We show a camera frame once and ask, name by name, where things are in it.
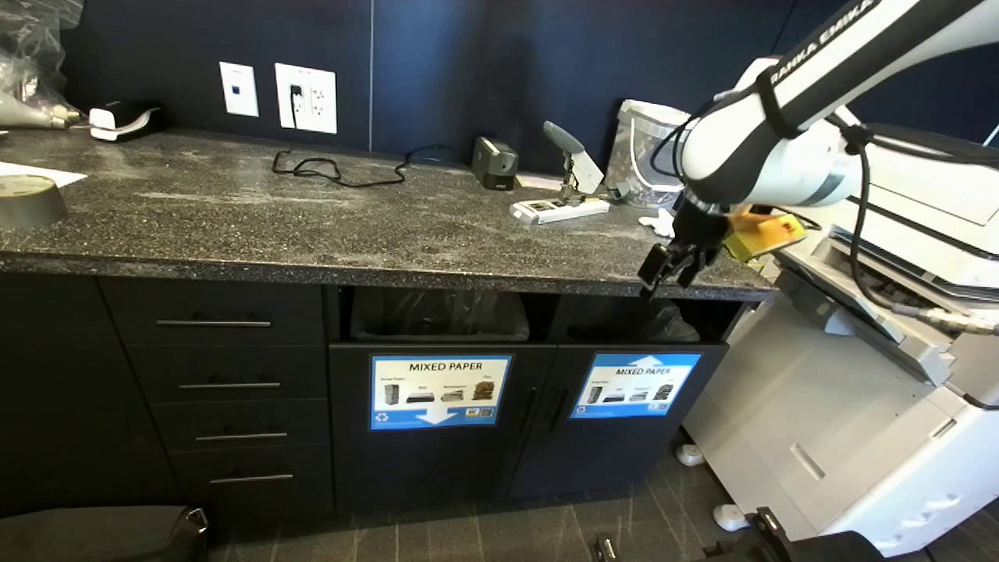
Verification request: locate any white power outlet plate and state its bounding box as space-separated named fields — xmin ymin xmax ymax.
xmin=273 ymin=62 xmax=339 ymax=135

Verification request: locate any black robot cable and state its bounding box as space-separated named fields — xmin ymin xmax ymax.
xmin=830 ymin=112 xmax=999 ymax=337

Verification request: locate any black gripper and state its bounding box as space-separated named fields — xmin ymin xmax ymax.
xmin=638 ymin=200 xmax=730 ymax=288

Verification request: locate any black drawer cabinet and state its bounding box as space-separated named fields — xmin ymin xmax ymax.
xmin=104 ymin=281 xmax=331 ymax=524

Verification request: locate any clear plastic bucket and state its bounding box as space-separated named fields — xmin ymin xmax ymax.
xmin=604 ymin=98 xmax=686 ymax=200

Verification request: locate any black bin liner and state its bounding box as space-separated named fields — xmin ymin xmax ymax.
xmin=349 ymin=288 xmax=531 ymax=340
xmin=553 ymin=299 xmax=699 ymax=343

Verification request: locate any white paper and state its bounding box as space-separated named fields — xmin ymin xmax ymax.
xmin=639 ymin=208 xmax=674 ymax=236

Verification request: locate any white blank wall plate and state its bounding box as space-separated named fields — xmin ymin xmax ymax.
xmin=218 ymin=62 xmax=260 ymax=118

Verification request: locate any right black bin liner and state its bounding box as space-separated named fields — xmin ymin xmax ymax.
xmin=553 ymin=299 xmax=699 ymax=343

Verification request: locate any left mixed paper sign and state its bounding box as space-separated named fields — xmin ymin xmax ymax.
xmin=368 ymin=352 xmax=511 ymax=431

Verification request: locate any white tape dispenser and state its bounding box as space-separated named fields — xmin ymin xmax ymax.
xmin=86 ymin=98 xmax=160 ymax=142

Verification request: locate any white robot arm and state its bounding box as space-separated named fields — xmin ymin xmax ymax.
xmin=638 ymin=0 xmax=999 ymax=293

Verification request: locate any mixed paper sign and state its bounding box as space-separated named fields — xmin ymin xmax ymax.
xmin=368 ymin=352 xmax=511 ymax=431
xmin=572 ymin=352 xmax=699 ymax=422

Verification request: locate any left black bin liner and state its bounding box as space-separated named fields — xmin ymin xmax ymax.
xmin=349 ymin=288 xmax=531 ymax=340

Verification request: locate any large white office printer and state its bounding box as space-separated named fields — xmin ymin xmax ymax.
xmin=678 ymin=126 xmax=999 ymax=556

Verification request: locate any black power cord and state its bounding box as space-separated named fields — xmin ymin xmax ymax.
xmin=267 ymin=83 xmax=464 ymax=191

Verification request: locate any amber wrist camera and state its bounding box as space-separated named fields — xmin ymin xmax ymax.
xmin=722 ymin=208 xmax=804 ymax=263

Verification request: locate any crumpled clear plastic bag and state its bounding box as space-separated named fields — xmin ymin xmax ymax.
xmin=0 ymin=0 xmax=84 ymax=126

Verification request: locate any grey tape roll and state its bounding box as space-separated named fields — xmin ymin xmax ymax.
xmin=0 ymin=173 xmax=65 ymax=231

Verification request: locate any right mixed paper sign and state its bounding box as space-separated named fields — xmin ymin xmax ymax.
xmin=572 ymin=352 xmax=699 ymax=422

